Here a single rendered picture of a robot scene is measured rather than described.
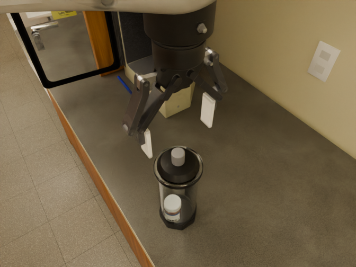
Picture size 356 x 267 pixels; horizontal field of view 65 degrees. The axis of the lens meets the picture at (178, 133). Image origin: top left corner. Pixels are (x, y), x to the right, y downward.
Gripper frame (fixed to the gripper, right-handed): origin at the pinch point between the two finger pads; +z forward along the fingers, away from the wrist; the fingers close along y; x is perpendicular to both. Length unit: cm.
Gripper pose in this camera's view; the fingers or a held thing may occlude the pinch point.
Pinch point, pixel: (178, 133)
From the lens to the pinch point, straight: 52.2
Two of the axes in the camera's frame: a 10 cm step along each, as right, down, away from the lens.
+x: 5.6, 6.2, -5.6
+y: -8.3, 4.1, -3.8
